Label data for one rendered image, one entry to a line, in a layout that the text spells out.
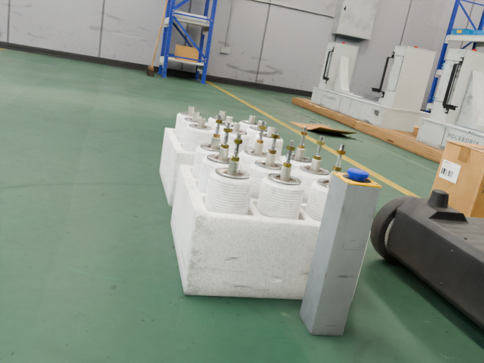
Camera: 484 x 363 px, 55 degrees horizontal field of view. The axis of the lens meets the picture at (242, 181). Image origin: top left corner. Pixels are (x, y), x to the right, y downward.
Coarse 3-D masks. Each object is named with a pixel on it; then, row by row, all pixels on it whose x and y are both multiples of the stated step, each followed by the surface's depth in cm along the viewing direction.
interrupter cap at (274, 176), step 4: (268, 176) 101; (272, 176) 101; (276, 176) 102; (292, 176) 104; (272, 180) 99; (276, 180) 99; (280, 180) 99; (292, 180) 102; (296, 180) 102; (300, 180) 102; (288, 184) 98; (292, 184) 98; (296, 184) 99
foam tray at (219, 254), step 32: (192, 192) 105; (192, 224) 95; (224, 224) 93; (256, 224) 95; (288, 224) 97; (320, 224) 99; (192, 256) 94; (224, 256) 96; (256, 256) 97; (288, 256) 99; (192, 288) 96; (224, 288) 98; (256, 288) 100; (288, 288) 101
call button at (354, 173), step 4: (352, 168) 87; (348, 172) 85; (352, 172) 84; (356, 172) 84; (360, 172) 84; (364, 172) 85; (352, 176) 85; (356, 176) 84; (360, 176) 84; (364, 176) 84; (368, 176) 85; (360, 180) 85; (364, 180) 85
